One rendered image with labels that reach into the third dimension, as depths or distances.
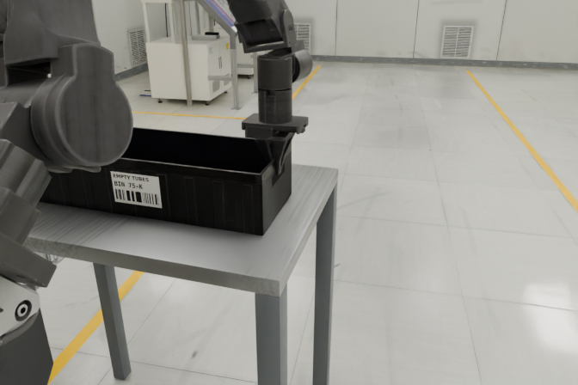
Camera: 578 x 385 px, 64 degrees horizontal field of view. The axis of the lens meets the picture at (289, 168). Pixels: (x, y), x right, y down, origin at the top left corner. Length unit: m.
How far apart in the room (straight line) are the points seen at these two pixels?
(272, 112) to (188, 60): 4.11
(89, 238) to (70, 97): 0.48
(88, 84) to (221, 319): 1.55
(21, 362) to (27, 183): 0.28
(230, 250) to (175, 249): 0.09
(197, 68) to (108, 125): 4.43
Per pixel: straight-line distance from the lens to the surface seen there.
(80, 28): 0.44
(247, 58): 6.18
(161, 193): 0.84
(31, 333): 0.62
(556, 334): 2.05
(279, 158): 0.79
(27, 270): 0.37
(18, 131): 0.40
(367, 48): 7.55
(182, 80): 4.93
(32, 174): 0.39
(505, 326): 2.01
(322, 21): 7.58
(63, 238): 0.87
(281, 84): 0.75
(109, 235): 0.85
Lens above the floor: 1.20
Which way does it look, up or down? 22 degrees down
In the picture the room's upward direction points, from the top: straight up
